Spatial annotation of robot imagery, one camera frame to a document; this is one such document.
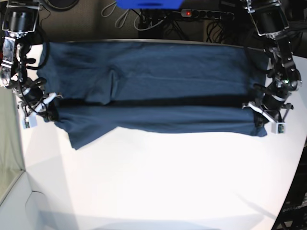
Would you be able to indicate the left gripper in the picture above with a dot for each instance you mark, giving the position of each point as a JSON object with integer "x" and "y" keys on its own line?
{"x": 274, "y": 112}

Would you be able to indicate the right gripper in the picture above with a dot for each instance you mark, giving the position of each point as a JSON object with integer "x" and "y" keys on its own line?
{"x": 39, "y": 104}

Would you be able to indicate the dark blue t-shirt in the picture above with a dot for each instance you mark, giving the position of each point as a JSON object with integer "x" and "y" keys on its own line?
{"x": 155, "y": 87}

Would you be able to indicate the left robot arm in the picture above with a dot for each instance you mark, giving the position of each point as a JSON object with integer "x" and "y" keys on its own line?
{"x": 270, "y": 22}

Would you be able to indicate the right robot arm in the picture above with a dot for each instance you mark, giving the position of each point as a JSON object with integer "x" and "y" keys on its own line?
{"x": 19, "y": 21}

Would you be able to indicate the black power strip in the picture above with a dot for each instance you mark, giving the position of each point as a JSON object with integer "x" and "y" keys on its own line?
{"x": 204, "y": 14}

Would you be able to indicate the blue plastic bin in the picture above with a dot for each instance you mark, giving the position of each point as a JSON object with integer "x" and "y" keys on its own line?
{"x": 149, "y": 4}

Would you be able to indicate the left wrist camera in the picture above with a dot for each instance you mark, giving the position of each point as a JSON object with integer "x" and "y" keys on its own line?
{"x": 278, "y": 127}

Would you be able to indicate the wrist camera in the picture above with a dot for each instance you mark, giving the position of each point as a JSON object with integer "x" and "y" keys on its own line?
{"x": 29, "y": 122}
{"x": 278, "y": 127}

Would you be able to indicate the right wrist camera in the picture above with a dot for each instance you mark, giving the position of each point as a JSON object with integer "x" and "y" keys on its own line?
{"x": 29, "y": 122}

